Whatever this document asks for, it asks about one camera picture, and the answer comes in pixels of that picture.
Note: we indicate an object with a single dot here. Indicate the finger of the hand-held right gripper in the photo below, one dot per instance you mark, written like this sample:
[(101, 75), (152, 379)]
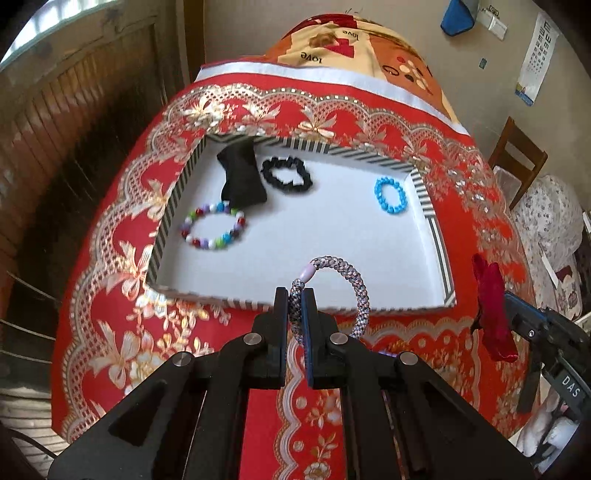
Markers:
[(528, 383), (526, 314)]

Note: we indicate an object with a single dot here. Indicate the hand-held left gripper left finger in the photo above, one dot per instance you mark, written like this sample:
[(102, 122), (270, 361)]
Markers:
[(280, 341)]

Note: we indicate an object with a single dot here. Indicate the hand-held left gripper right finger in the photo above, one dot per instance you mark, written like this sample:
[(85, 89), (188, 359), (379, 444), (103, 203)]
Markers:
[(308, 341)]

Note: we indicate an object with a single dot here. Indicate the red bow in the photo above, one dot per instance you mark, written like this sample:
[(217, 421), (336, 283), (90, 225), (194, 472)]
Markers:
[(494, 300)]

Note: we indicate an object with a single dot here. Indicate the white box with striped rim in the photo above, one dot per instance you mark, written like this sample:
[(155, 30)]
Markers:
[(323, 221)]

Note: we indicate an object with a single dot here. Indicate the white cloth bundle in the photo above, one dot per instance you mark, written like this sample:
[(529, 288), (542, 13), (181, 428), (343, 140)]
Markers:
[(558, 427)]

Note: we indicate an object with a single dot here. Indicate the floral cloth cover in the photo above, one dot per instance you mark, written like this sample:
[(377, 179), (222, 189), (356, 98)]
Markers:
[(547, 217)]

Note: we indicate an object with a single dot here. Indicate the clear plastic bag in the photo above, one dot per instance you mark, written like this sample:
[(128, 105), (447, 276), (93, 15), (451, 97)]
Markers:
[(507, 182)]

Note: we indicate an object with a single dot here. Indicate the black scrunchie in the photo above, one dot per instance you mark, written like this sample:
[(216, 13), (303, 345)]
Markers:
[(300, 184)]

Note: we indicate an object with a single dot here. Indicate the black bow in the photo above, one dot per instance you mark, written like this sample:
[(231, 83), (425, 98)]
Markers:
[(238, 175)]

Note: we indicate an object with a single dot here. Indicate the wooden chair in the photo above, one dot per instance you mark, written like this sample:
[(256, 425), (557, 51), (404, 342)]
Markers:
[(508, 143)]

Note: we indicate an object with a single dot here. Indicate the red floral tablecloth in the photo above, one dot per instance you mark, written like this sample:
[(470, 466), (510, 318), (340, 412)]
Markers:
[(115, 240)]

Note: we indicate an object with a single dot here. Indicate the printed blanket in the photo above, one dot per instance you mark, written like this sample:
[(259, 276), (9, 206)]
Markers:
[(323, 41)]

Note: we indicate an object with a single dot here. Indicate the blue cloth bag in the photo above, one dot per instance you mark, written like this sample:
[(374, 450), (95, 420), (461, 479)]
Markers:
[(457, 16)]

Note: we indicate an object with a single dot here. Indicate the wooden door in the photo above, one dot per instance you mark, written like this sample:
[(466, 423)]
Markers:
[(69, 115)]

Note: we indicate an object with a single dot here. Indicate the white wall chart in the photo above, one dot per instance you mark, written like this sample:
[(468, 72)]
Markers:
[(538, 55)]

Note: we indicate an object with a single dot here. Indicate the white wall socket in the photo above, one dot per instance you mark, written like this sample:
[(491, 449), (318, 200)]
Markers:
[(491, 21)]

